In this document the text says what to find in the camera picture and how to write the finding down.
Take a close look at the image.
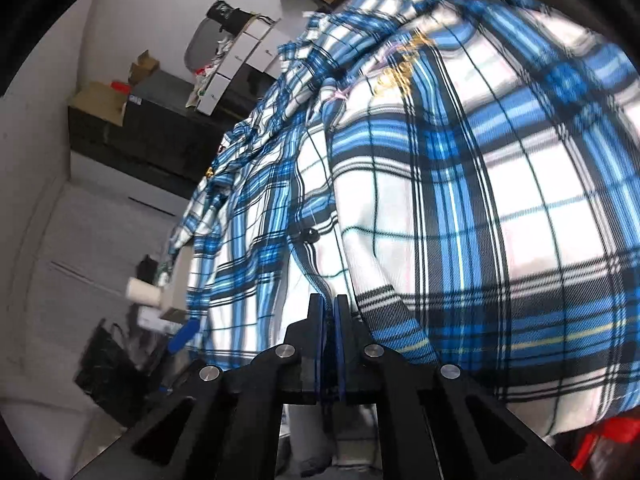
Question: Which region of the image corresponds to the grey oval panel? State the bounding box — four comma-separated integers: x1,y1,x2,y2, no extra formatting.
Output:
184,17,226,68

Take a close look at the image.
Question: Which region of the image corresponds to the dark grey cabinet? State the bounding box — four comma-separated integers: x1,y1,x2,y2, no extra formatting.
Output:
125,67,261,128

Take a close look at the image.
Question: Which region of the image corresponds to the white tumbler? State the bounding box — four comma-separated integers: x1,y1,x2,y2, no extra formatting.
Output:
125,277,165,308

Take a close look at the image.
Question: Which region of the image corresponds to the blue plaid shirt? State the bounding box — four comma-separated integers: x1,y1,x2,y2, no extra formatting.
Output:
167,0,640,441

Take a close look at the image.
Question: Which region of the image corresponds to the small open cardboard box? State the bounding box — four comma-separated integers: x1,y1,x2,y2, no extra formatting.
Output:
129,50,161,86

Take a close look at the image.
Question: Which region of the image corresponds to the white box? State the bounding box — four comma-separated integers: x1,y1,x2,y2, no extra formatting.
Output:
136,305,183,333

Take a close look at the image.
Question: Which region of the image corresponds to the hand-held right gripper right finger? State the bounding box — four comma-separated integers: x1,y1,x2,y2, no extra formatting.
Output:
334,294,566,480

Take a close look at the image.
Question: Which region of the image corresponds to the pile of desk clutter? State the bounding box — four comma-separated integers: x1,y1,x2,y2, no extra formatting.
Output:
185,35,236,111

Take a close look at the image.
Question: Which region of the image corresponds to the black wardrobe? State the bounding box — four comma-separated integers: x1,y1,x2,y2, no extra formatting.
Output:
67,105,226,183

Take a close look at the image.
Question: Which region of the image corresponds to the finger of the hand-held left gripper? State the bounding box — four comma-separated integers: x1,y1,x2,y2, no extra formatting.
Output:
167,321,200,356

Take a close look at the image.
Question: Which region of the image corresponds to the large flat cardboard box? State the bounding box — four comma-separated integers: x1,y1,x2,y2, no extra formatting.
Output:
67,81,128,126

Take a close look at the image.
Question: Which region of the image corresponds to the red plastic stool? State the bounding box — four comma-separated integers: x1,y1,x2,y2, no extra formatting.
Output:
570,410,640,473

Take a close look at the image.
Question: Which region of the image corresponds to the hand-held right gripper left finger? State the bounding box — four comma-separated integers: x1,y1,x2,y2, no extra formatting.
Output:
75,294,328,480

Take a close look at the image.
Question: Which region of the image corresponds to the white desk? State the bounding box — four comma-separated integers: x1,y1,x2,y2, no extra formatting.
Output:
195,15,296,116

